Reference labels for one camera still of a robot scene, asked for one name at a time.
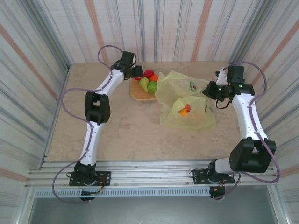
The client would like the green pear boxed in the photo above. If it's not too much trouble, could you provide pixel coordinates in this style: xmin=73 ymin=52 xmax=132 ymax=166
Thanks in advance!
xmin=138 ymin=77 xmax=150 ymax=93

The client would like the green lumpy custard apple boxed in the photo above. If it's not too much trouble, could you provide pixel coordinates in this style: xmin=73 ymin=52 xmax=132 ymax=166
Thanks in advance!
xmin=147 ymin=81 xmax=158 ymax=95

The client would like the translucent yellow-green plastic bag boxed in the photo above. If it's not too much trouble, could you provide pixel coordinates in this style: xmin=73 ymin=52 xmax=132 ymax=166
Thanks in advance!
xmin=155 ymin=70 xmax=217 ymax=131

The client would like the wooden cutting board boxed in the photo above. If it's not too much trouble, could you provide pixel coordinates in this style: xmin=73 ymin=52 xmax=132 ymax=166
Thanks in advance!
xmin=130 ymin=78 xmax=157 ymax=101

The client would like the thin black cable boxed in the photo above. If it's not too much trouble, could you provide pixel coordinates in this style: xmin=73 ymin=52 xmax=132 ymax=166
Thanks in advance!
xmin=216 ymin=98 xmax=232 ymax=110

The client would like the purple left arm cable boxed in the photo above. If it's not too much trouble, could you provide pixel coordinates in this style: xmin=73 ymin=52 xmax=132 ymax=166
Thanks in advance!
xmin=51 ymin=45 xmax=128 ymax=205

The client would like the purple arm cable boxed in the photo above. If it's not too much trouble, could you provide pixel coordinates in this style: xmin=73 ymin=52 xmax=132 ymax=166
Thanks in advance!
xmin=51 ymin=45 xmax=128 ymax=205
xmin=214 ymin=61 xmax=282 ymax=201

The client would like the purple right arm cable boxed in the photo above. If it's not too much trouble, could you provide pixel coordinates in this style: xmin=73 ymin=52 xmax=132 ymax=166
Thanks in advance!
xmin=214 ymin=61 xmax=282 ymax=201

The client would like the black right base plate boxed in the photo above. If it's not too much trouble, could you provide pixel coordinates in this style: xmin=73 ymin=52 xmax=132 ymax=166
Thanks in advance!
xmin=193 ymin=168 xmax=235 ymax=185

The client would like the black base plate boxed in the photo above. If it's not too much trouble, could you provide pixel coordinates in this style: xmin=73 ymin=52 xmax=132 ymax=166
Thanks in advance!
xmin=69 ymin=171 xmax=112 ymax=187
xmin=193 ymin=168 xmax=235 ymax=185

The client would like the aluminium rail frame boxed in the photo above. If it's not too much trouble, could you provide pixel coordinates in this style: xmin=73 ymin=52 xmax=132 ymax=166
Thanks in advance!
xmin=24 ymin=160 xmax=285 ymax=187

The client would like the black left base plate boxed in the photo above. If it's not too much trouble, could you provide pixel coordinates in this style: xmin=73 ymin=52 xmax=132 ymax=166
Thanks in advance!
xmin=69 ymin=171 xmax=112 ymax=187

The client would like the grey slotted cable duct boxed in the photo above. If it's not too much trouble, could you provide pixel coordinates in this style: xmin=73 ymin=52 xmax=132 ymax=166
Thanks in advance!
xmin=34 ymin=188 xmax=211 ymax=198

